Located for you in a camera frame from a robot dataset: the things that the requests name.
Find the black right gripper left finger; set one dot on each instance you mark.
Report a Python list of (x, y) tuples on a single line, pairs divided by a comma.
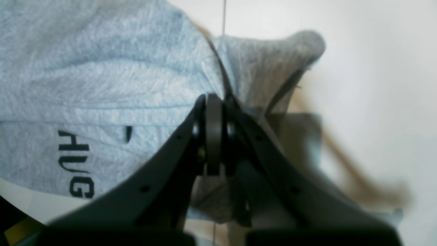
[(149, 209)]

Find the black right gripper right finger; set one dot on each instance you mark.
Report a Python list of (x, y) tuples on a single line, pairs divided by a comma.
[(285, 207)]

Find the grey T-shirt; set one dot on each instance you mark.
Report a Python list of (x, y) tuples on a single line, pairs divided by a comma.
[(91, 89)]

